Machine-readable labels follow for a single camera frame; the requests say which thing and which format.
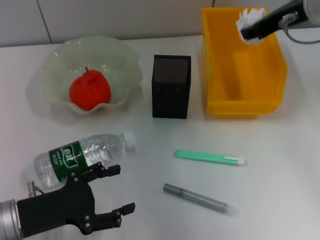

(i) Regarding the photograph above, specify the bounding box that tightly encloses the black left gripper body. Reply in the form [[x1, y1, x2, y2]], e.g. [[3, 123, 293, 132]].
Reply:
[[16, 172, 97, 238]]

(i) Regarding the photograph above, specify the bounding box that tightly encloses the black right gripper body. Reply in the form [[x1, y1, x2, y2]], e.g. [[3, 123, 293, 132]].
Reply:
[[268, 0, 307, 30]]

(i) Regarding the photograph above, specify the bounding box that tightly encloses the white paper ball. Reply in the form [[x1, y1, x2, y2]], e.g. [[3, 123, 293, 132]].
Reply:
[[235, 6, 268, 46]]

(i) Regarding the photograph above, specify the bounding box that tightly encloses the clear green-label water bottle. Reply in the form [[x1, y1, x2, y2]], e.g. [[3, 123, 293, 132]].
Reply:
[[33, 129, 137, 190]]

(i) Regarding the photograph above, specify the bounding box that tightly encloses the red apple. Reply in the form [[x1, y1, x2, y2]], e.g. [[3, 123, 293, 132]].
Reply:
[[69, 66, 112, 111]]

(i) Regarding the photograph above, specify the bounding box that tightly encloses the green pen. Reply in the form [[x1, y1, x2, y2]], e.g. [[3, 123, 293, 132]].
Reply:
[[174, 149, 247, 166]]

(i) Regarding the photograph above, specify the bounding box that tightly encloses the grey marker pen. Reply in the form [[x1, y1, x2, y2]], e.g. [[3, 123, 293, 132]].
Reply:
[[162, 183, 237, 217]]

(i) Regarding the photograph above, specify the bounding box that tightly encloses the black mesh pen holder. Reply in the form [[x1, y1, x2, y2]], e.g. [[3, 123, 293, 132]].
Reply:
[[151, 54, 193, 120]]

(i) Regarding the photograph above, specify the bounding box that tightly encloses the translucent wavy fruit plate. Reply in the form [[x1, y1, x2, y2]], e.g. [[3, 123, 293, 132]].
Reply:
[[41, 34, 144, 116]]

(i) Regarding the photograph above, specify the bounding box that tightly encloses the yellow plastic storage bin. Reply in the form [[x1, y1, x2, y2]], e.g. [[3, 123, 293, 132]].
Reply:
[[201, 6, 288, 118]]

